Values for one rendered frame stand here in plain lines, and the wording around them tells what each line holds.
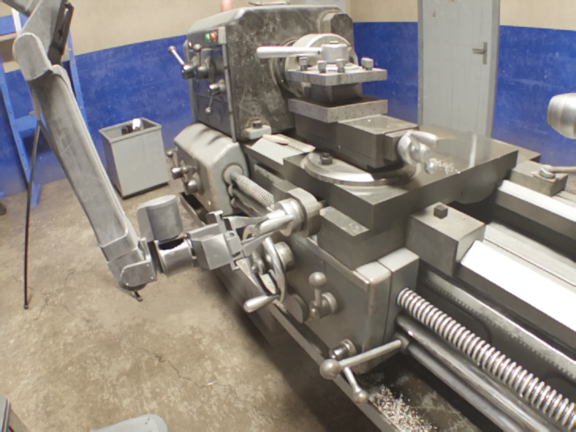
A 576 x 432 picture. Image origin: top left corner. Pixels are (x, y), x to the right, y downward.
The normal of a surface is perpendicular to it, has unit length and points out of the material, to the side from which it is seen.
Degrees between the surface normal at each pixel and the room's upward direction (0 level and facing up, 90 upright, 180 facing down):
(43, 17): 77
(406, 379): 0
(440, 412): 0
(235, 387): 0
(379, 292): 90
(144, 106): 90
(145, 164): 90
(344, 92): 90
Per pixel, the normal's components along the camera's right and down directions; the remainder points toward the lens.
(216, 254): 0.43, -0.04
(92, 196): 0.26, 0.23
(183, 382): -0.07, -0.88
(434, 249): -0.86, 0.29
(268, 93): 0.51, 0.37
